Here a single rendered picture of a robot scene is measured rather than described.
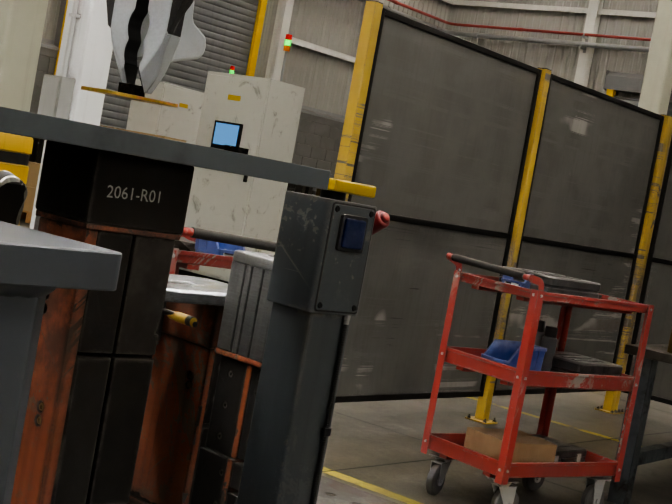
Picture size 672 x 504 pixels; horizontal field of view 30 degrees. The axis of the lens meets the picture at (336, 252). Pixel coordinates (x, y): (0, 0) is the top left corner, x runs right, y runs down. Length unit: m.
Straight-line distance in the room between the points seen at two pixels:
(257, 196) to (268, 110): 0.79
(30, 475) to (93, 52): 4.38
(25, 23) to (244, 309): 7.23
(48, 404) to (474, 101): 5.58
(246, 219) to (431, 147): 5.44
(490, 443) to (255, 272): 3.63
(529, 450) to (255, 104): 7.07
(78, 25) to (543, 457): 2.59
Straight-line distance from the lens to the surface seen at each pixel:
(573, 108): 7.47
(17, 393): 0.64
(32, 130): 0.95
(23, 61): 8.61
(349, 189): 1.23
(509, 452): 4.84
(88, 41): 5.36
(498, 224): 6.91
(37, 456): 1.07
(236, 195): 11.61
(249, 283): 1.43
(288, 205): 1.25
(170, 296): 1.45
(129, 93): 1.06
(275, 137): 11.66
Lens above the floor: 1.15
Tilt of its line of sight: 3 degrees down
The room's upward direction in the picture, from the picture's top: 10 degrees clockwise
